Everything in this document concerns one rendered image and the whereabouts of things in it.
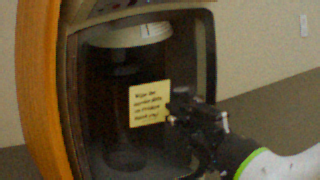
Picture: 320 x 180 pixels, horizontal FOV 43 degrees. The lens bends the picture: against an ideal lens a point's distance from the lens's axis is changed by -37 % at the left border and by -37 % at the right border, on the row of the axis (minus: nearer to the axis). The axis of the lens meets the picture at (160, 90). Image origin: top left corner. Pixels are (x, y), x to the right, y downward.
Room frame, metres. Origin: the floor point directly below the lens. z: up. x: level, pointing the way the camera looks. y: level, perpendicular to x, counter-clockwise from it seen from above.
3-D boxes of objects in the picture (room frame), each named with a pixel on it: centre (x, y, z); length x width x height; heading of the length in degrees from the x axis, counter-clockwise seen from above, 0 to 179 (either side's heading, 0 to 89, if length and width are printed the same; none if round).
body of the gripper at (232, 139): (0.81, -0.11, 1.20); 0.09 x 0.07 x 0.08; 29
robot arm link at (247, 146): (0.74, -0.15, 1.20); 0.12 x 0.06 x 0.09; 119
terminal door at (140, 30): (0.96, 0.03, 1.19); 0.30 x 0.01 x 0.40; 118
